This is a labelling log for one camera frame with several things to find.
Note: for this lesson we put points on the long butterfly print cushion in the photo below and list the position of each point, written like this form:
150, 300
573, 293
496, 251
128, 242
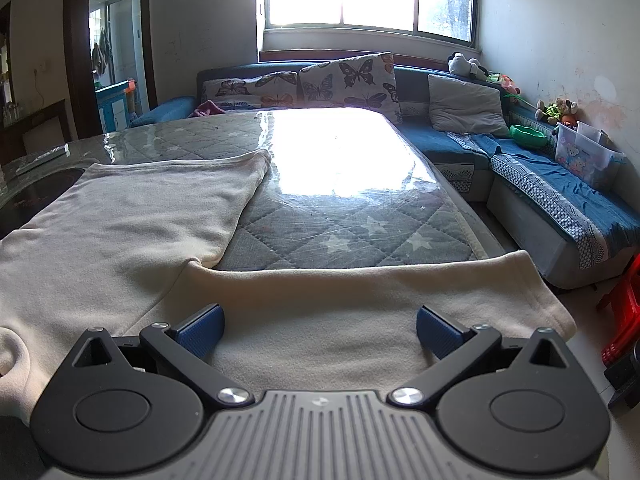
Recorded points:
250, 87

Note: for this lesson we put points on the brown and green plush toys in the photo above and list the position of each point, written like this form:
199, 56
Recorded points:
555, 110

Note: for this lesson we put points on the panda plush toy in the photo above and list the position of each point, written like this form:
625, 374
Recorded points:
462, 65

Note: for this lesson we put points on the dark wooden furniture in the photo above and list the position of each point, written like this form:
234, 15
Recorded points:
35, 120

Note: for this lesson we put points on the grey quilted star table cover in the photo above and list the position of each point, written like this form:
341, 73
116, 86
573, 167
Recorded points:
350, 230

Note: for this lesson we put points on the pink plush toy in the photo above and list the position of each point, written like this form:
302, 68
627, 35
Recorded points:
505, 84

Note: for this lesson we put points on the blue corner sofa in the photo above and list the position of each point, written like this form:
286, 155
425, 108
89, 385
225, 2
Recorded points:
525, 220

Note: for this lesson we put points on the cream fleece pants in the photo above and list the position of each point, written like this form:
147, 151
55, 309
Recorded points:
125, 220

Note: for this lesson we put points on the pink crumpled cloth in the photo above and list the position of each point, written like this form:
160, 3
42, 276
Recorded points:
207, 108

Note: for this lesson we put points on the blue sofa sheet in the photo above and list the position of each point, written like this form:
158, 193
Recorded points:
575, 185

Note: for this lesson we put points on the light blue toy cabinet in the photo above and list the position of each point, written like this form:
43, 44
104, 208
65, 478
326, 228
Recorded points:
112, 105

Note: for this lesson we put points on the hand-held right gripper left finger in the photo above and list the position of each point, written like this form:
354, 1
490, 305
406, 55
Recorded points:
202, 331

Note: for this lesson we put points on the plain grey cushion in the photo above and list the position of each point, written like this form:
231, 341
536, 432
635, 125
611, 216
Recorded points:
467, 105

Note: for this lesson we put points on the black object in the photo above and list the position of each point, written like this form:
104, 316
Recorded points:
625, 375

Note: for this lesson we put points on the clear plastic storage box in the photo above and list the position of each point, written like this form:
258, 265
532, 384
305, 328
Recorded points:
585, 160

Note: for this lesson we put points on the square butterfly print cushion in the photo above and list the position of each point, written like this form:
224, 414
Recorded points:
350, 82

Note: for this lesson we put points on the dark brown door frame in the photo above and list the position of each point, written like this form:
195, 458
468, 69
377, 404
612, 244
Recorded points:
77, 60

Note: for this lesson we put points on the red plastic stool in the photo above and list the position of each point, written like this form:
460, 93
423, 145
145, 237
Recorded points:
625, 310

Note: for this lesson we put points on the round black induction cooktop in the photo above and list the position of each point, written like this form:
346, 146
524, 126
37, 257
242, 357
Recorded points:
35, 200

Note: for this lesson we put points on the green plastic bowl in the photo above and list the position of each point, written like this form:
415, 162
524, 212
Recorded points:
527, 135

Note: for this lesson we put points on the hanging grey clothes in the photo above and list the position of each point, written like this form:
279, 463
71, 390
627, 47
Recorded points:
101, 52

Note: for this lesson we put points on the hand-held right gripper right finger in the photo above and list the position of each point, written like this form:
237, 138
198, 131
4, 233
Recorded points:
437, 333

